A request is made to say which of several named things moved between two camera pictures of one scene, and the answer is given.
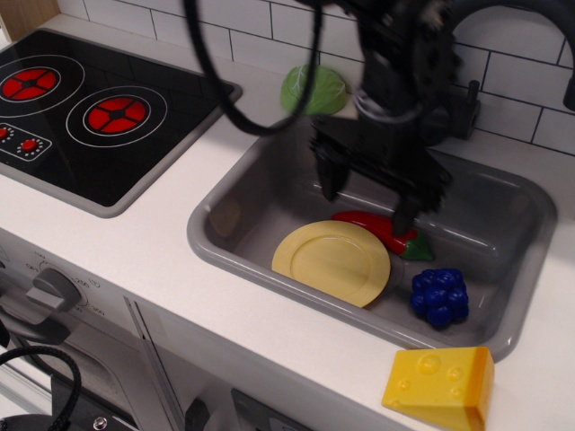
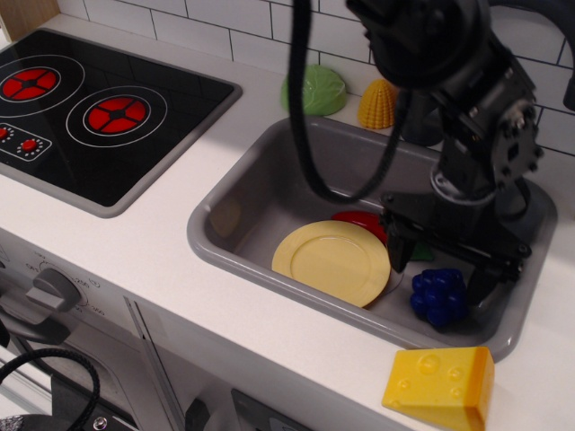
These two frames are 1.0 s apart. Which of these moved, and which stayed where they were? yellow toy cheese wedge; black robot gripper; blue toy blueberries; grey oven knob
Moved: black robot gripper
Stayed: yellow toy cheese wedge; blue toy blueberries; grey oven knob
